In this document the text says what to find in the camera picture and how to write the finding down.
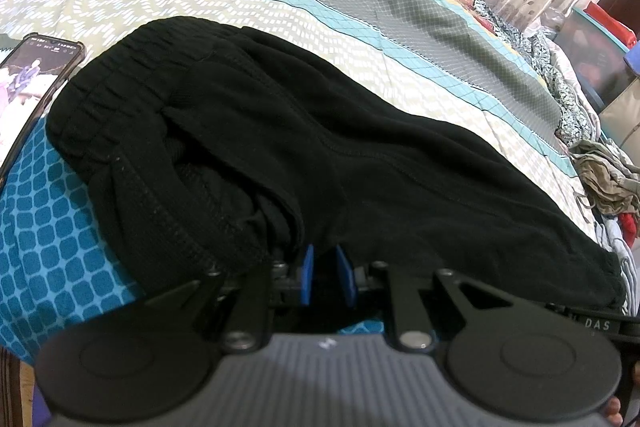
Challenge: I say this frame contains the black pants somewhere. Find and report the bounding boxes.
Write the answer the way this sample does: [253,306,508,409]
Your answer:
[45,14,627,314]

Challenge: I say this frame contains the person's right hand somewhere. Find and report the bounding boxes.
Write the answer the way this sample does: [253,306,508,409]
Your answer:
[602,397,626,427]

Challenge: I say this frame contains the red cloth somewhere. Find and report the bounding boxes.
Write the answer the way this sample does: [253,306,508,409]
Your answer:
[619,211,640,244]

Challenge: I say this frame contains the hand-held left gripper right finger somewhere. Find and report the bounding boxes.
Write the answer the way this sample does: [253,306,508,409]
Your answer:
[334,244,516,353]

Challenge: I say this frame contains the grey cloth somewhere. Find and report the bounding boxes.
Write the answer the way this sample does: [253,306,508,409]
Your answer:
[594,207,640,280]

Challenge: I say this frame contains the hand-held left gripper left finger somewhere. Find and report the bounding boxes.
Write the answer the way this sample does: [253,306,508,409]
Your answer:
[145,244,316,353]

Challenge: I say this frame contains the clear plastic storage bin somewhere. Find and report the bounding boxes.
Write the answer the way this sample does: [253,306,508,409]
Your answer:
[554,3,640,124]

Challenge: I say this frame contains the smartphone in dark case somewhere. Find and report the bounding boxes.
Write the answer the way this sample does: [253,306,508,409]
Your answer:
[0,32,87,180]

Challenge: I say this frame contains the olive crumpled clothes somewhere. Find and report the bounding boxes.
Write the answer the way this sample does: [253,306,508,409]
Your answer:
[569,139,640,217]

